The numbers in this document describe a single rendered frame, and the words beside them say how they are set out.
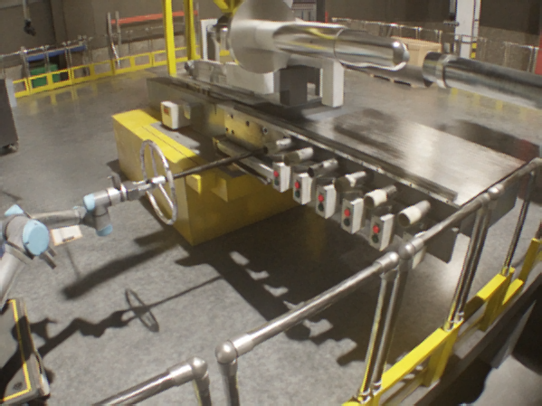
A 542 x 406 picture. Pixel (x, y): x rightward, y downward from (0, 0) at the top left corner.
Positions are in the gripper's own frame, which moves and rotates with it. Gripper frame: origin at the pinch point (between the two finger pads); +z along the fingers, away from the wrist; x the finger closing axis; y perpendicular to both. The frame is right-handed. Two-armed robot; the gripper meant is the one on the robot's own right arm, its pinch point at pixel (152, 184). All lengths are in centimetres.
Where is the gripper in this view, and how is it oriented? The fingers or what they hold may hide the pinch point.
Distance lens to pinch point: 182.6
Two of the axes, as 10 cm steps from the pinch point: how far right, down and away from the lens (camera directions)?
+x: 5.7, 2.6, -7.8
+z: 8.2, -3.0, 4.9
